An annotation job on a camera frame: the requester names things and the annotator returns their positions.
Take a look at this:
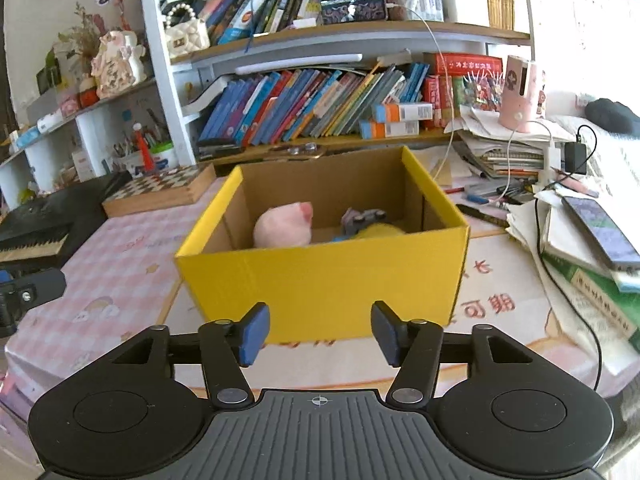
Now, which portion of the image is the yellow cardboard box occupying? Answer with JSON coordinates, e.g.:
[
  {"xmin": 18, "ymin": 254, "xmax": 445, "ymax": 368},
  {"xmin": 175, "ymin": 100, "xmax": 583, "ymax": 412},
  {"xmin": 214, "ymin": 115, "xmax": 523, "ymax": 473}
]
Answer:
[{"xmin": 174, "ymin": 146, "xmax": 471, "ymax": 346}]

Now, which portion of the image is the red white figurine bottle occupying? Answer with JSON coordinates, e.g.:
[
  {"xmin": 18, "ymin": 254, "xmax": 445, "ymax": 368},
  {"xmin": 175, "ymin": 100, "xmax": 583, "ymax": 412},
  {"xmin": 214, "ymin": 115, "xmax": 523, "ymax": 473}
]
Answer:
[{"xmin": 77, "ymin": 77, "xmax": 101, "ymax": 108}]

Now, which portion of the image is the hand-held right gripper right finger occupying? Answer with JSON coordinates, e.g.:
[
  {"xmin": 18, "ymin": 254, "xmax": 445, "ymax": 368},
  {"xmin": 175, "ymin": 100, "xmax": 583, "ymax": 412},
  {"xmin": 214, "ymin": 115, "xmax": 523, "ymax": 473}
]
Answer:
[{"xmin": 370, "ymin": 300, "xmax": 538, "ymax": 407}]

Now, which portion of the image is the stack of papers and notebooks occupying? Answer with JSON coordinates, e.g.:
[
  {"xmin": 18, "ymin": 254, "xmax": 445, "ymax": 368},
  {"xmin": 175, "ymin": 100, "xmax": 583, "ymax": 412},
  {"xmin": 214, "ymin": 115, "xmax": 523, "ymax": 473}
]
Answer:
[{"xmin": 455, "ymin": 105, "xmax": 576, "ymax": 181}]

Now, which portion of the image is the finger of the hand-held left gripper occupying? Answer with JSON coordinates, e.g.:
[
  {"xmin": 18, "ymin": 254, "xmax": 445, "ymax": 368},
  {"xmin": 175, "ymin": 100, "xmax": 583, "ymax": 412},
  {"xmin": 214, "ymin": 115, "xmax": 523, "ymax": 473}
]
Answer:
[{"xmin": 0, "ymin": 267, "xmax": 67, "ymax": 307}]

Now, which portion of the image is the wooden chessboard box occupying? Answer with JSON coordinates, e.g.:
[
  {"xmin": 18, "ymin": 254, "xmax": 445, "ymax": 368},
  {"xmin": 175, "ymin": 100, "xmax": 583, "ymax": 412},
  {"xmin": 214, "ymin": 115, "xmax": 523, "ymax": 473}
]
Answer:
[{"xmin": 102, "ymin": 163, "xmax": 217, "ymax": 218}]

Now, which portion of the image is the pink cylindrical device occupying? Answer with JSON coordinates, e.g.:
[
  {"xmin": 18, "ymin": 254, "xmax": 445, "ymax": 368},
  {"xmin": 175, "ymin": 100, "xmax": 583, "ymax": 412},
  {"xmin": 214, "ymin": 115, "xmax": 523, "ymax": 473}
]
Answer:
[{"xmin": 499, "ymin": 54, "xmax": 547, "ymax": 133}]

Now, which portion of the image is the white charger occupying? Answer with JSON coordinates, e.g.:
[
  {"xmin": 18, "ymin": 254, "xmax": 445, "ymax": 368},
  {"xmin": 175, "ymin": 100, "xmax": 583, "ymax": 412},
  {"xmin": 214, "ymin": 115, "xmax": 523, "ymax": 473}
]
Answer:
[{"xmin": 542, "ymin": 142, "xmax": 566, "ymax": 181}]

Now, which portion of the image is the black hat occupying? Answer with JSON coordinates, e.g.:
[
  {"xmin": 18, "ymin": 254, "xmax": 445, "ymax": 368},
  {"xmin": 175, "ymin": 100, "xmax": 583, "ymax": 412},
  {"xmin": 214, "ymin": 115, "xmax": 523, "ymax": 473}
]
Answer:
[{"xmin": 584, "ymin": 97, "xmax": 640, "ymax": 136}]

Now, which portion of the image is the row of books above phone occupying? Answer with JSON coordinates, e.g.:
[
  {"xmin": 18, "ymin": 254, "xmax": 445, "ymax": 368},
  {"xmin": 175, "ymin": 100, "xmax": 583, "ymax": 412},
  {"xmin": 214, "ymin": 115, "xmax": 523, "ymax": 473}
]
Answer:
[{"xmin": 160, "ymin": 0, "xmax": 401, "ymax": 46}]

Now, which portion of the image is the white pen holder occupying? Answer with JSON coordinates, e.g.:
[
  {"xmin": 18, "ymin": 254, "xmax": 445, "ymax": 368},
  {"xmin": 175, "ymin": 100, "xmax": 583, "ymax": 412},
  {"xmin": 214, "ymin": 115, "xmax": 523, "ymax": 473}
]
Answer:
[
  {"xmin": 405, "ymin": 0, "xmax": 443, "ymax": 23},
  {"xmin": 442, "ymin": 0, "xmax": 490, "ymax": 26}
]

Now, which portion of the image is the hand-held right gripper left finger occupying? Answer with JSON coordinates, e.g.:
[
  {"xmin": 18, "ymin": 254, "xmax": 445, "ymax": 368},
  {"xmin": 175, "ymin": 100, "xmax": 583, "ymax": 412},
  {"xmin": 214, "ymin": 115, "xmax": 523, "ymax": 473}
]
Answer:
[{"xmin": 107, "ymin": 302, "xmax": 271, "ymax": 409}]

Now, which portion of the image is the black electronic keyboard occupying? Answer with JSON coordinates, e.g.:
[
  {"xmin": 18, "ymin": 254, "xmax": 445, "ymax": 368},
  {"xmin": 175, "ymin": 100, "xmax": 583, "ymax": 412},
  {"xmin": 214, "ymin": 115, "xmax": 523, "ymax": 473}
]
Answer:
[{"xmin": 0, "ymin": 172, "xmax": 133, "ymax": 266}]

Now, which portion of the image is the black stapler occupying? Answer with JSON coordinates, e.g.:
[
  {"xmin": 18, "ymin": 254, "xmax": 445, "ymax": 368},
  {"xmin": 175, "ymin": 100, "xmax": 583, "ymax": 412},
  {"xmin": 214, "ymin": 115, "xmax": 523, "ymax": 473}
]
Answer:
[{"xmin": 197, "ymin": 138, "xmax": 246, "ymax": 161}]

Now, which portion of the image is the black charger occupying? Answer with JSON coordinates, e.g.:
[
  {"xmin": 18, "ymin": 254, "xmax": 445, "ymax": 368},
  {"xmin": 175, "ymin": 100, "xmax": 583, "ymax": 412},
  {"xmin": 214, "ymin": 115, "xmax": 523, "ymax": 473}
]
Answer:
[{"xmin": 564, "ymin": 141, "xmax": 588, "ymax": 175}]

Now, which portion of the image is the cup of brushes and pens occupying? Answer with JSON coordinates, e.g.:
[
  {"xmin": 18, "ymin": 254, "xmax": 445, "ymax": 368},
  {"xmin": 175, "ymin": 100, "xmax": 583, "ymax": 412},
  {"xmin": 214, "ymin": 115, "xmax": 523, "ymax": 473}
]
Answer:
[{"xmin": 112, "ymin": 130, "xmax": 151, "ymax": 173}]

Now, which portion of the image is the white and wood bookshelf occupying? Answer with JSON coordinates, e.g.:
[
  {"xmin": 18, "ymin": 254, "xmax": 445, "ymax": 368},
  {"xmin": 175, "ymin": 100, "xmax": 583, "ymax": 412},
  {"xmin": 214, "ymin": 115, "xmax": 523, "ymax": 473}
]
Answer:
[{"xmin": 0, "ymin": 0, "xmax": 533, "ymax": 201}]

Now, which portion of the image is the row of leaning picture books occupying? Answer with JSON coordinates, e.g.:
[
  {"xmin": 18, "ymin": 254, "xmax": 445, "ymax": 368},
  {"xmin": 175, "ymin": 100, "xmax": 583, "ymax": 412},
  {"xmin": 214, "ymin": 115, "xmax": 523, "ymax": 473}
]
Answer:
[{"xmin": 197, "ymin": 62, "xmax": 431, "ymax": 146}]

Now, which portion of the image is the pink plush toy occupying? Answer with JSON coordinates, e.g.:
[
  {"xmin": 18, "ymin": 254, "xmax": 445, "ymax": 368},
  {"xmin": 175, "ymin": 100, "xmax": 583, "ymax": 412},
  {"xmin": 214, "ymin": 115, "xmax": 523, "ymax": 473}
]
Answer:
[{"xmin": 252, "ymin": 201, "xmax": 314, "ymax": 249}]

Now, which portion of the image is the dark box with metal knobs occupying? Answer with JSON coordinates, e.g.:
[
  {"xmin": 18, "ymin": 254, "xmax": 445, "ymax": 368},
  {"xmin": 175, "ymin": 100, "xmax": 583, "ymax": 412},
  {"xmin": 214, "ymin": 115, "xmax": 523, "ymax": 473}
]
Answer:
[{"xmin": 270, "ymin": 142, "xmax": 328, "ymax": 159}]

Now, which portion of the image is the orange white medicine box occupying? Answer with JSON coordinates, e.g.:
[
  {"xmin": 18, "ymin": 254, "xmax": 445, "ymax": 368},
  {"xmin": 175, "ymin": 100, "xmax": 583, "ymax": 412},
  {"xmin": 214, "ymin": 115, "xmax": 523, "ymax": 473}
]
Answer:
[
  {"xmin": 384, "ymin": 102, "xmax": 434, "ymax": 122},
  {"xmin": 359, "ymin": 120, "xmax": 420, "ymax": 140}
]

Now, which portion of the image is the cream quilted handbag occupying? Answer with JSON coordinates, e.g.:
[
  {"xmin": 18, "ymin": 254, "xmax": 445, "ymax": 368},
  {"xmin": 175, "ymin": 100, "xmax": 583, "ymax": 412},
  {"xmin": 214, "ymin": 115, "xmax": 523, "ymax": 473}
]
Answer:
[{"xmin": 164, "ymin": 4, "xmax": 210, "ymax": 59}]

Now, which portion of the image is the blue wet wipes pack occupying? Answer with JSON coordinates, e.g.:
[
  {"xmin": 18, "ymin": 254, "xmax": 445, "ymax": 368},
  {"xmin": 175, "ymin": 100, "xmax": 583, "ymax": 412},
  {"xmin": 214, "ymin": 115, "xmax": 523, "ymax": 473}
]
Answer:
[{"xmin": 14, "ymin": 125, "xmax": 42, "ymax": 149}]

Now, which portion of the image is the smartphone with lit screen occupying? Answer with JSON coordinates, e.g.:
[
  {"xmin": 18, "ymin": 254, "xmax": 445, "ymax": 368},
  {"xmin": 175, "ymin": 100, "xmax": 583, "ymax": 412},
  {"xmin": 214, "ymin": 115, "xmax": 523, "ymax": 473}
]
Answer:
[{"xmin": 561, "ymin": 195, "xmax": 640, "ymax": 271}]

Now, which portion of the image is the white jar green lid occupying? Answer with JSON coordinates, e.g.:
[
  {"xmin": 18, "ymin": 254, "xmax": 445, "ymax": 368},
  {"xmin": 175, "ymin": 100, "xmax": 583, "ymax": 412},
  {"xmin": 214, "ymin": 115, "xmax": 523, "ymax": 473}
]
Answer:
[{"xmin": 150, "ymin": 141, "xmax": 180, "ymax": 170}]

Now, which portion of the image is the pink decorative plaque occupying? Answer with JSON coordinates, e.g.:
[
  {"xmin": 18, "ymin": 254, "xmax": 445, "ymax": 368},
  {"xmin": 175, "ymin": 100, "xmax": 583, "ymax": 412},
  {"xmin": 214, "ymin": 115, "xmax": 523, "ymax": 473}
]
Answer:
[{"xmin": 91, "ymin": 30, "xmax": 147, "ymax": 100}]

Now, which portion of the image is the black marker pen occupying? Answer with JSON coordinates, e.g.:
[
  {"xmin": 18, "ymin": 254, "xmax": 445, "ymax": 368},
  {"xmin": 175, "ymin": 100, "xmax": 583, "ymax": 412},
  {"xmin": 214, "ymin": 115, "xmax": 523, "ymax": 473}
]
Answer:
[{"xmin": 457, "ymin": 204, "xmax": 511, "ymax": 226}]

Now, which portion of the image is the grey toy car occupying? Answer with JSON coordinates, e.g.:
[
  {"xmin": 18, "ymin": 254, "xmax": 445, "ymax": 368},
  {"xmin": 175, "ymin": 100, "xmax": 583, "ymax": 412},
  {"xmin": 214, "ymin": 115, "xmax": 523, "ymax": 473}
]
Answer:
[{"xmin": 341, "ymin": 206, "xmax": 390, "ymax": 236}]

